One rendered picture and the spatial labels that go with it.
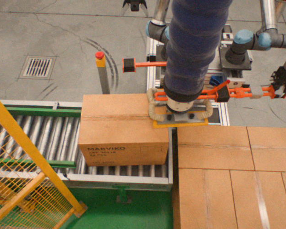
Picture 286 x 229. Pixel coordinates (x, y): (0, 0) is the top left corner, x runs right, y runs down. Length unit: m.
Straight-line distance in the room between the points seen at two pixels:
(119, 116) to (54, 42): 2.25
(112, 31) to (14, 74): 1.41
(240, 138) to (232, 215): 0.64
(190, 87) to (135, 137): 0.57
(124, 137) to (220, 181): 0.84
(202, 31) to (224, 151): 1.34
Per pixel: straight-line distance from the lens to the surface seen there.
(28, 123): 2.47
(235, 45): 2.05
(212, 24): 1.11
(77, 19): 4.18
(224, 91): 1.67
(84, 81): 3.33
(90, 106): 1.92
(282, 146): 2.47
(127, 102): 1.91
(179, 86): 1.38
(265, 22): 1.66
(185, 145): 2.21
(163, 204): 2.59
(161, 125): 1.61
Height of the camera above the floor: 2.51
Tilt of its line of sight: 58 degrees down
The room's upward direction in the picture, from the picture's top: 1 degrees clockwise
